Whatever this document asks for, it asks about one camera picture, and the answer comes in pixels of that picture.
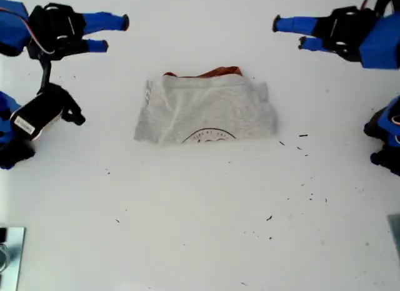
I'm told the grey t-shirt with orange sleeves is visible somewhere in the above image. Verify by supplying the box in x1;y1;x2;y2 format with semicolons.
133;65;279;146

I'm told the large steel plate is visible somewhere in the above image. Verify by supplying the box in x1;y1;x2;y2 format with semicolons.
0;227;26;291

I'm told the red and white wire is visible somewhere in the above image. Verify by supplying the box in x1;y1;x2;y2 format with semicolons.
25;19;54;55

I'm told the black camera mount stalk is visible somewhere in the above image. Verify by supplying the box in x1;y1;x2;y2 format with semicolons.
36;58;86;127

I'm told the black camera box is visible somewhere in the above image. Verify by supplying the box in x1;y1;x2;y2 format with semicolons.
10;90;63;141

